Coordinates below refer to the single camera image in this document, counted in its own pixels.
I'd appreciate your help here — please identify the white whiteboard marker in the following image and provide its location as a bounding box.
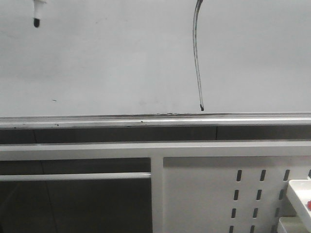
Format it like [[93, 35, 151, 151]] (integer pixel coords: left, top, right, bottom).
[[33, 0, 47, 28]]

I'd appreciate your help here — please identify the large whiteboard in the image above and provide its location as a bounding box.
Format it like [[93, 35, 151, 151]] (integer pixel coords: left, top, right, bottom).
[[0, 0, 311, 127]]

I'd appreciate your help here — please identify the white perforated metal panel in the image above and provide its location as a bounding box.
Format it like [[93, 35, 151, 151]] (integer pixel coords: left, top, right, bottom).
[[163, 156, 311, 233]]

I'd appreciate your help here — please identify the white plastic tray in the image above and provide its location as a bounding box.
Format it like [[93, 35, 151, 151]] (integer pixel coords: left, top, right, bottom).
[[286, 180, 311, 232]]

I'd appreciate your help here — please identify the white lower tray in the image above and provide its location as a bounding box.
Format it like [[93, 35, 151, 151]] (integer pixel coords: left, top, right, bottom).
[[276, 217, 309, 233]]

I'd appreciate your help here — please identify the white metal stand frame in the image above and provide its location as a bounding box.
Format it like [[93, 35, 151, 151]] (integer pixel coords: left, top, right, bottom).
[[0, 141, 311, 233]]

